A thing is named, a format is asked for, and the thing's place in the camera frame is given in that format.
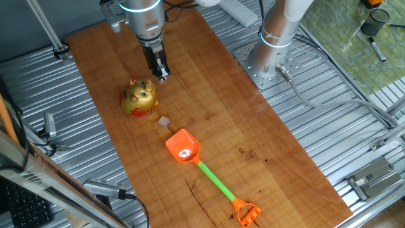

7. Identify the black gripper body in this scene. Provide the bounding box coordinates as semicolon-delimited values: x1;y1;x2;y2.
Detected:
140;42;166;70

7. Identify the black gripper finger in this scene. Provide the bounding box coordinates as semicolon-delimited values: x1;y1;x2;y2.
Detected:
159;68;172;84
153;60;165;77

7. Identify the orange green toy shovel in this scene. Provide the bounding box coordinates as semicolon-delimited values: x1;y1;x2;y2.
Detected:
165;128;262;228

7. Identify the gold piggy bank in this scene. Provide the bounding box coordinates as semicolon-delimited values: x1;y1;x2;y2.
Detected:
119;78;159;118

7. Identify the brown wooden board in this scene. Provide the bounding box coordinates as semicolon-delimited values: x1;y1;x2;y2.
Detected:
65;0;354;228

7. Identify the black pole clamp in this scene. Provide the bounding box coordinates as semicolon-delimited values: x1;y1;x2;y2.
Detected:
53;41;71;60

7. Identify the silver tripod pole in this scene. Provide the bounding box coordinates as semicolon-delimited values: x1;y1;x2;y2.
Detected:
26;0;71;63

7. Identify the orange pole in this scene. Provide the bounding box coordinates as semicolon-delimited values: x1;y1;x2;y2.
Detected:
0;93;20;146

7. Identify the green marbled mat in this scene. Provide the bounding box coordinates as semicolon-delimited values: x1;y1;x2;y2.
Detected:
299;0;405;96

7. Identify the black keyboard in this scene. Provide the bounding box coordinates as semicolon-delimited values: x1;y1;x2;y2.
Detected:
4;182;54;228

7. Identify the black marker pen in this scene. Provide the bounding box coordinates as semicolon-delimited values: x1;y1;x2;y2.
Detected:
368;37;387;63

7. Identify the black mesh pen cup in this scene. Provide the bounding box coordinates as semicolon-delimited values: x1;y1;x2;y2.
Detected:
360;8;390;37

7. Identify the orange box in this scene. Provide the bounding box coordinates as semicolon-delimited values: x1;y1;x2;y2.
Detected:
360;0;385;10

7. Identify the grey metal hinge plate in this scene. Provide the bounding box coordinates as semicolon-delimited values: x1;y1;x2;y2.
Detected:
346;156;404;202

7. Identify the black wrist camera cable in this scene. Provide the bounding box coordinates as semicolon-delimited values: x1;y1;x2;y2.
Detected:
163;0;199;23

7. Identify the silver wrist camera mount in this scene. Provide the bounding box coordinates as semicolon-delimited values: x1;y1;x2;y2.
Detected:
99;0;127;34

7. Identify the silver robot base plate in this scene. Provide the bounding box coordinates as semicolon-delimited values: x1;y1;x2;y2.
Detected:
233;40;305;91

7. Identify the silver camera on stand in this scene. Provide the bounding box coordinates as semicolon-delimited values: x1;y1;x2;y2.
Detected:
82;178;137;201

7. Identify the black stand camera cable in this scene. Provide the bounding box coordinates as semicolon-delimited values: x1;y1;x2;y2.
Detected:
125;192;150;228

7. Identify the silver metal frame bar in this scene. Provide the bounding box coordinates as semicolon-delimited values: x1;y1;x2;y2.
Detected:
0;130;130;228

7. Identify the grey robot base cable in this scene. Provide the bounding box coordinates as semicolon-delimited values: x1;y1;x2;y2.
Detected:
275;63;399;128

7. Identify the small metal corner bracket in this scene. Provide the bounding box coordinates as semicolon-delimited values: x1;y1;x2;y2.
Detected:
369;138;386;151

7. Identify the aluminium frame rail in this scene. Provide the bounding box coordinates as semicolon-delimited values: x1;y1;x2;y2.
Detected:
385;94;405;117

